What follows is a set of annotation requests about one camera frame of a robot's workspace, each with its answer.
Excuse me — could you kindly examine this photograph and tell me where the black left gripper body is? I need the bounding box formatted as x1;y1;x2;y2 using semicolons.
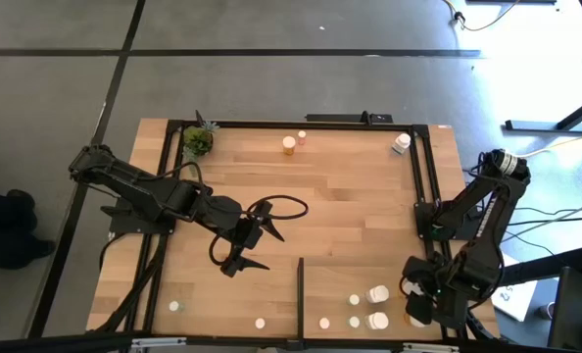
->
219;208;264;256

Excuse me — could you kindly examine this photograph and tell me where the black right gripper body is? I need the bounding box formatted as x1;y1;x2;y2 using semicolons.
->
432;267;471;330

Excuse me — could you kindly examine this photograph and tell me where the large white medicine bottle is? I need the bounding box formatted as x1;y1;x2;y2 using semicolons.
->
364;311;391;330

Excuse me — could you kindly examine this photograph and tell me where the white bottle blue label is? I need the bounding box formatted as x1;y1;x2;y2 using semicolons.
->
391;131;413;156
365;284;391;305

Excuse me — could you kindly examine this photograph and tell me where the white paper sheet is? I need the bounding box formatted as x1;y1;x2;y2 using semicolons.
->
491;247;538;324

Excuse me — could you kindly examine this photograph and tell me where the black diagonal bar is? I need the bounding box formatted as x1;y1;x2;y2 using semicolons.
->
496;247;582;289

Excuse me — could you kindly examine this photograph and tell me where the potted green succulent plant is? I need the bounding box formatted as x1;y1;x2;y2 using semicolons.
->
180;110;221;174

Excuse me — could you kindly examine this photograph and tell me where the black computer case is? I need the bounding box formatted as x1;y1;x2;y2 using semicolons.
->
548;265;582;353

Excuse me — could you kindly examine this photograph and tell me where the black floor stand base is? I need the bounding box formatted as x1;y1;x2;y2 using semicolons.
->
505;90;582;134

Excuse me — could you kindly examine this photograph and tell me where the person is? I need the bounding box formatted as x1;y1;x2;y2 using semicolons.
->
0;188;57;271

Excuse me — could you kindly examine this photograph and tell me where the silver corner bracket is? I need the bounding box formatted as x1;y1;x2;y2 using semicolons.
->
129;336;188;352
401;341;461;353

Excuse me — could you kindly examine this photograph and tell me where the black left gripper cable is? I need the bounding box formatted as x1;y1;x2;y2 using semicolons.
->
208;194;310;269

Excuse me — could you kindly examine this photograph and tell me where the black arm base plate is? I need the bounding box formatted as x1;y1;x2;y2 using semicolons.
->
414;200;486;242
100;198;180;236

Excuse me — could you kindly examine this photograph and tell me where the black table frame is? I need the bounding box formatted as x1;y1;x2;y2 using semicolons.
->
87;117;501;347

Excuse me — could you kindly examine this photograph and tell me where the black floor cable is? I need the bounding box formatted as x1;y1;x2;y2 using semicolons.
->
496;217;582;230

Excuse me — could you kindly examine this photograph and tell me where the black camera bracket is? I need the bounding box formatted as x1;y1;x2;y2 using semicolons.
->
304;110;395;125

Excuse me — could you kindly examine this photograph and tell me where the grey floor cable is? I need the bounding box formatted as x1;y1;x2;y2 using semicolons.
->
501;194;582;246

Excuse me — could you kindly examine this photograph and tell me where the pale yellow floor cable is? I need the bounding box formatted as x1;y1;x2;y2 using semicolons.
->
515;129;582;159

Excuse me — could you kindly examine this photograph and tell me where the grey cable with brass connector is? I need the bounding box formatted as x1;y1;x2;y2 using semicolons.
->
440;0;523;33

